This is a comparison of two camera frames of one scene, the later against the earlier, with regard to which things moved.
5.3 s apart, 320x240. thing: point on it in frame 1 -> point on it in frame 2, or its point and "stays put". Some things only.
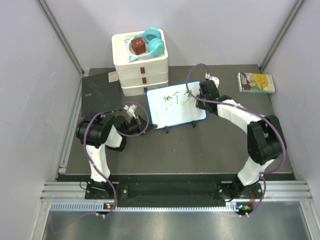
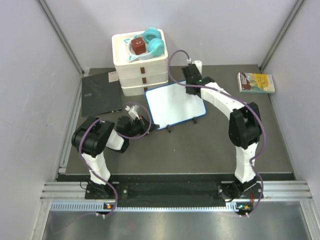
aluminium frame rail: x=75 y=191 stays put
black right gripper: x=201 y=105 -> x=187 y=91
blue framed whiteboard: x=173 y=106 stays put
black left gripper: x=142 y=125 stays put
